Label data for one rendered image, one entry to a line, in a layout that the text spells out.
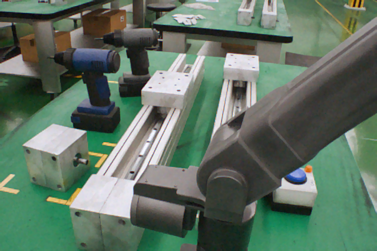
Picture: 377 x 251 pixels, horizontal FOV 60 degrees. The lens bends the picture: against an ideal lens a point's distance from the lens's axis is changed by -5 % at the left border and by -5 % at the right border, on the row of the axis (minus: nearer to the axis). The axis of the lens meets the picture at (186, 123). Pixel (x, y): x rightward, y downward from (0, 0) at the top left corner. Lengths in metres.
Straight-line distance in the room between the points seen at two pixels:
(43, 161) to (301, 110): 0.56
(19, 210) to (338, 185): 0.68
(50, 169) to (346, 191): 0.63
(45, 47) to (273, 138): 2.73
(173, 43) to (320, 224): 1.86
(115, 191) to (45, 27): 2.40
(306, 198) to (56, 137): 0.52
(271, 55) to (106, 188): 1.86
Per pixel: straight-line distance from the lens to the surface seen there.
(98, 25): 4.38
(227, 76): 1.08
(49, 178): 0.74
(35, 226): 0.68
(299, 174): 0.69
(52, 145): 0.72
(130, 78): 1.13
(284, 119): 0.27
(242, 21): 2.38
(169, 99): 0.86
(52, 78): 3.00
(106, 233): 0.57
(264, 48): 2.29
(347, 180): 0.86
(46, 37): 2.90
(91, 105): 0.94
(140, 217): 0.36
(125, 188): 0.58
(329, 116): 0.27
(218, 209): 0.30
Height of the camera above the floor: 1.24
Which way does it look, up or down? 28 degrees down
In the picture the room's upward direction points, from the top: 3 degrees clockwise
